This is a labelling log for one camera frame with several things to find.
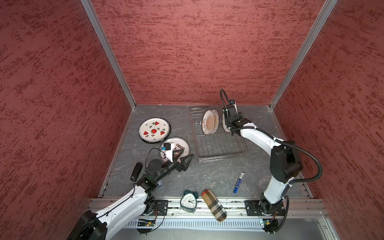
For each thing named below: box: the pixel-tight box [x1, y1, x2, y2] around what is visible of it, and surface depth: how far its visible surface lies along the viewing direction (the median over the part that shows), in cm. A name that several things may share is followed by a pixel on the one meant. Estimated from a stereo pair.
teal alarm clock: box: [179, 187, 199, 214], surface depth 74 cm
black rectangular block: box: [130, 162, 143, 182], surface depth 84 cm
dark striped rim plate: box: [138, 117, 172, 144], surface depth 104 cm
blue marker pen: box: [233, 171, 245, 194], surface depth 83 cm
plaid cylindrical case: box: [201, 189, 227, 222], surface depth 74 cm
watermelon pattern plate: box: [139, 117, 171, 144], surface depth 104 cm
